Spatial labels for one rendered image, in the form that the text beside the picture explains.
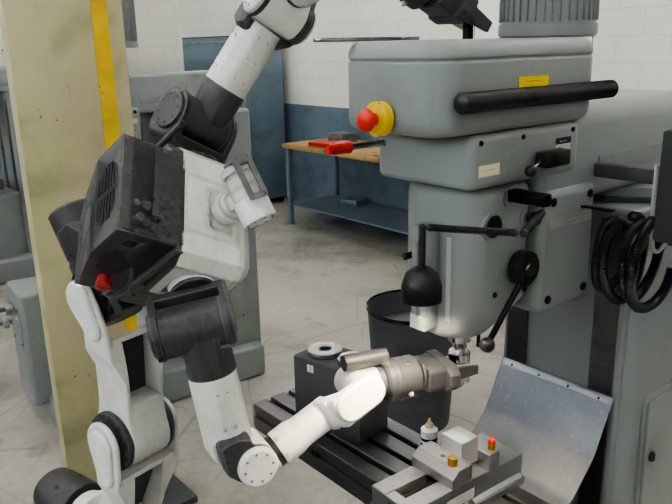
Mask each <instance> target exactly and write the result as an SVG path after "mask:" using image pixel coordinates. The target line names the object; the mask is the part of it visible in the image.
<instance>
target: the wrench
mask: <svg viewBox="0 0 672 504"><path fill-rule="evenodd" d="M396 40H419V36H415V37H381V36H379V37H341V38H313V42H361V41H396Z"/></svg>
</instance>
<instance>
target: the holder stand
mask: <svg viewBox="0 0 672 504"><path fill-rule="evenodd" d="M355 352H361V351H353V350H350V349H346V348H343V347H341V345H339V344H337V343H333V342H324V341H322V342H319V343H315V344H312V345H311V346H309V348H308V349H306V350H304V351H302V352H299V353H297V354H295V355H294V377H295V402H296V414H297V413H298V412H299V411H301V410H302V409H303V408H305V407H306V406H307V405H309V404H310V403H311V402H313V401H314V400H315V399H316V398H318V397H319V396H321V397H326V396H329V395H332V394H335V393H338V391H337V389H336V387H335V384H334V378H335V375H336V373H337V371H338V370H339V369H340V368H341V364H340V356H341V355H344V354H350V353H355ZM385 427H387V402H386V401H384V400H382V402H381V403H380V404H379V405H377V406H376V407H375V408H374V409H372V410H371V411H370V412H368V413H367V414H366V415H365V416H363V417H362V418H361V419H359V420H358V421H357V422H355V423H354V424H353V425H351V426H350V427H341V428H340V429H336V430H332V429H331V430H329V431H328V432H330V433H333V434H335V435H338V436H340V437H342V438H345V439H347V440H350V441H352V442H355V443H357V444H362V443H363V442H365V441H366V440H368V439H369V438H371V437H372V436H374V435H375V434H376V433H378V432H379V431H381V430H382V429H384V428H385Z"/></svg>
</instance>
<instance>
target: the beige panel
mask: <svg viewBox="0 0 672 504"><path fill-rule="evenodd" d="M0 29H1V36H2V43H3V50H4V57H5V64H6V71H7V78H8V85H9V92H10V99H11V106H12V113H13V120H14V127H15V134H16V141H17V148H18V155H19V162H20V169H21V176H22V183H23V190H24V197H25V204H26V211H27V218H28V225H29V232H30V239H31V246H32V253H33V260H34V267H35V274H36V281H37V287H38V294H39V301H40V308H41V315H42V322H43V329H44V336H45V343H46V350H47V357H48V364H49V371H50V378H51V385H52V392H53V399H54V406H55V413H56V420H57V427H58V434H59V441H60V448H61V455H62V462H63V467H65V468H68V469H71V470H74V471H76V472H78V473H80V474H82V475H84V476H86V477H88V478H90V479H92V480H93V481H95V482H97V475H96V473H97V472H96V469H95V465H94V462H93V458H92V455H91V452H90V448H89V444H88V438H87V433H88V429H89V427H90V425H91V424H92V420H93V419H94V417H95V416H96V415H97V414H98V413H99V391H98V382H97V373H96V364H95V363H94V361H93V360H92V358H91V356H90V355H89V353H88V352H87V350H86V348H85V339H84V331H83V329H82V327H81V326H80V324H79V322H78V321H77V319H76V317H75V315H74V314H73V312H72V310H71V309H70V307H69V305H68V302H67V298H66V289H67V286H68V284H69V283H70V282H71V281H72V279H71V278H72V276H73V275H72V272H71V270H70V268H69V265H70V264H69V262H68V261H67V259H66V257H65V255H64V252H63V250H62V248H61V246H60V244H59V242H58V239H57V237H56V235H55V233H54V231H53V228H52V226H51V224H50V222H49V220H48V217H49V215H50V213H51V212H52V211H54V210H55V209H56V208H58V207H60V206H62V205H64V204H66V203H68V202H71V201H74V200H77V199H82V198H85V197H86V193H87V191H88V188H89V185H90V182H91V179H92V176H93V173H94V170H95V167H96V164H97V161H98V159H99V158H100V157H101V156H102V155H103V154H104V153H105V152H106V151H107V149H108V148H109V147H110V146H111V145H112V144H113V143H114V142H115V141H116V140H117V139H118V138H119V137H120V136H121V135H122V134H127V135H130V136H132V137H134V129H133V118H132V108H131V98H130V88H129V77H128V67H127V57H126V47H125V36H124V26H123V16H122V6H121V0H0ZM135 328H137V314H135V315H133V316H131V317H129V318H127V319H125V320H123V321H121V322H118V323H116V324H113V325H110V326H107V329H108V333H109V337H110V338H112V337H114V336H117V335H119V334H122V333H125V332H127V331H130V330H133V329H135ZM97 483H98V482H97ZM196 502H198V498H197V495H196V494H195V493H193V492H192V491H191V490H190V489H189V488H188V487H187V486H186V485H185V484H184V483H182V482H181V481H180V480H179V479H178V478H177V477H176V476H175V475H174V474H172V477H171V479H170V482H169V484H168V486H167V489H166V491H165V495H164V499H163V502H162V504H194V503H196Z"/></svg>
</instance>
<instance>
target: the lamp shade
mask: <svg viewBox="0 0 672 504"><path fill-rule="evenodd" d="M401 301H402V302H403V303H404V304H407V305H410V306H416V307H429V306H435V305H438V304H440V303H441V302H442V283H441V280H440V277H439V274H438V272H437V271H435V270H434V269H432V268H431V267H429V266H425V267H419V266H414V267H412V268H411V269H409V270H407V271H406V272H405V275H404V278H403V281H402V284H401Z"/></svg>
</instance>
